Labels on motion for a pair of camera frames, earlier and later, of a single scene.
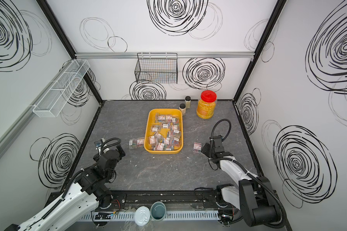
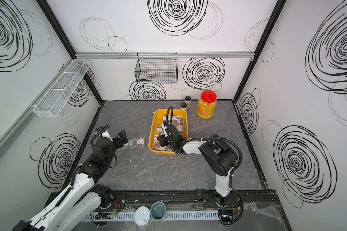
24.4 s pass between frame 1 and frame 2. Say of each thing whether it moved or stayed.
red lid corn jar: stayed
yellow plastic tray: moved
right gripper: moved
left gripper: moved
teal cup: stayed
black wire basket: stayed
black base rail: stayed
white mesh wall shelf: stayed
